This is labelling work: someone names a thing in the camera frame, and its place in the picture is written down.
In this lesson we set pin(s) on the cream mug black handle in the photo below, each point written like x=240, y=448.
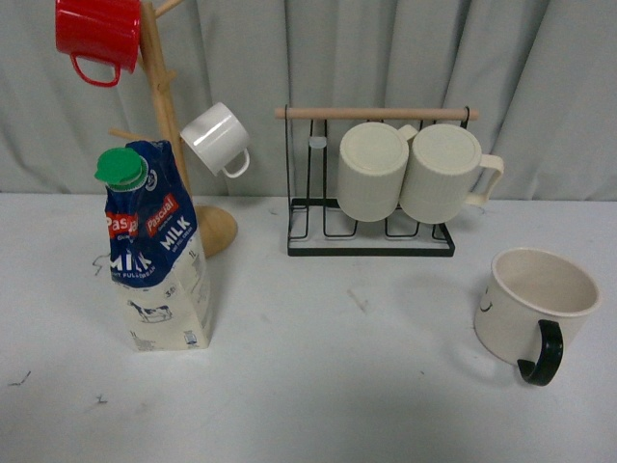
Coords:
x=533, y=306

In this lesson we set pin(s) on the cream ribbed mug right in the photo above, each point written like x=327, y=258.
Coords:
x=446, y=170

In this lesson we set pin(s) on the cream ribbed mug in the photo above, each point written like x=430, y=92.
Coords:
x=446, y=170
x=371, y=169

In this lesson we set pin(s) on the grey curtain backdrop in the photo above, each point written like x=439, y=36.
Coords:
x=541, y=74

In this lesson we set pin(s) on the wooden mug tree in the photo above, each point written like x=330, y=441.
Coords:
x=218, y=228

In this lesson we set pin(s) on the blue white milk carton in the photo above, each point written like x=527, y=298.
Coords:
x=157, y=262

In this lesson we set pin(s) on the small white mug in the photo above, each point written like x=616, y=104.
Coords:
x=219, y=140

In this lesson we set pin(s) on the black wire cup rack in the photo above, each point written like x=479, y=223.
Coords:
x=316, y=226

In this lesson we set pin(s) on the cream ribbed mug left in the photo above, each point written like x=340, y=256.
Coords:
x=371, y=169

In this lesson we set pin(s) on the red mug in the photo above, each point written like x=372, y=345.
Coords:
x=107, y=32

